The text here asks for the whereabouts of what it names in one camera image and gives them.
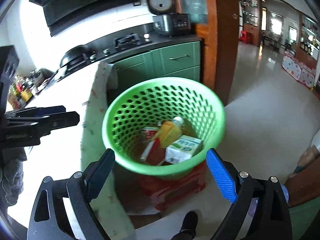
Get wooden glass cabinet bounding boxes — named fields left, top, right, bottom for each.
left=191, top=0, right=239, bottom=106

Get black rice cooker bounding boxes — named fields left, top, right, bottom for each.
left=146, top=0, right=191, bottom=36

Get red yellow labelled bottle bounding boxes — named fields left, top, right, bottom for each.
left=156, top=116, right=184, bottom=166

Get grey gloved left hand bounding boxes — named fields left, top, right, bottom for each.
left=1, top=147, right=27, bottom=207

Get printed white tablecloth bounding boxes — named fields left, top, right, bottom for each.
left=7, top=61, right=137, bottom=240

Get white milk carton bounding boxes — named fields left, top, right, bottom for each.
left=164, top=135, right=202, bottom=164

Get green kitchen cabinet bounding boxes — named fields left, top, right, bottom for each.
left=106, top=41, right=201, bottom=92

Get tall red cartoon can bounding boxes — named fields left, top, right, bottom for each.
left=140, top=127, right=160, bottom=166

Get red plastic stool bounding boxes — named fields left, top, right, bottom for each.
left=138, top=162, right=206, bottom=211

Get black wok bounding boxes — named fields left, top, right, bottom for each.
left=60, top=45, right=93, bottom=68

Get black shoe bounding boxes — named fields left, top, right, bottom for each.
left=171, top=211, right=199, bottom=240

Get red capped oil bottle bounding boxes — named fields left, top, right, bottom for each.
left=15, top=75, right=25, bottom=98

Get gas stove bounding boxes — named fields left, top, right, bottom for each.
left=88, top=32, right=153, bottom=62

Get polka dot play fence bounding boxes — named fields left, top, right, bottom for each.
left=281, top=53, right=316, bottom=88

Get green plastic basket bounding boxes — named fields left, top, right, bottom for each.
left=101, top=77, right=226, bottom=179

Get yellow tin container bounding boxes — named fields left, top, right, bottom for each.
left=20, top=88, right=34, bottom=103

